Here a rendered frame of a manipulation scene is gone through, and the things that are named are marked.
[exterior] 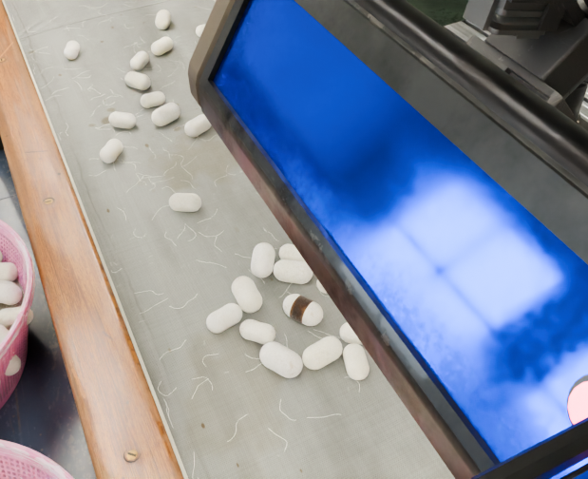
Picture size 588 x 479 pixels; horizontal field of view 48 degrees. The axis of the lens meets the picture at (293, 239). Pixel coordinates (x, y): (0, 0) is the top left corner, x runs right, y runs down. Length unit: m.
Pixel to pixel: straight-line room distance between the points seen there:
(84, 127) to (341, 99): 0.66
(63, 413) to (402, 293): 0.50
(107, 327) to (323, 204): 0.39
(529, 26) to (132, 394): 0.39
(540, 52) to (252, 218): 0.32
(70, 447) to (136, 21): 0.66
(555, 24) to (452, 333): 0.37
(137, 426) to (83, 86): 0.53
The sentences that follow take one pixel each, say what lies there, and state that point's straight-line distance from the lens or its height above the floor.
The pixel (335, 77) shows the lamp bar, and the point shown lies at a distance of 0.20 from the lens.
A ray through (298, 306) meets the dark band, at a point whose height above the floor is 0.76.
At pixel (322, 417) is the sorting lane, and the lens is 0.53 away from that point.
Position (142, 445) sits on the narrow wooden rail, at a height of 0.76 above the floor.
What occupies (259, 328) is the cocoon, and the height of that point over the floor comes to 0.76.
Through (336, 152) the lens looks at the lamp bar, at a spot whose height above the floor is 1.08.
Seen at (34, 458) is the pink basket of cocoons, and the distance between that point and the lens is 0.52.
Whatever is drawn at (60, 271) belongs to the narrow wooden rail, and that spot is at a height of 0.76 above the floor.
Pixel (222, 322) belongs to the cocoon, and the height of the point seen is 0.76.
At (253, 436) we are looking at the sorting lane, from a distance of 0.52.
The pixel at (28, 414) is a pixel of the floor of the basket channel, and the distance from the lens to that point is 0.65.
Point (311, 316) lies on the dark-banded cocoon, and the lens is 0.56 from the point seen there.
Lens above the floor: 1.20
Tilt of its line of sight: 45 degrees down
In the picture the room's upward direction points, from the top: 2 degrees counter-clockwise
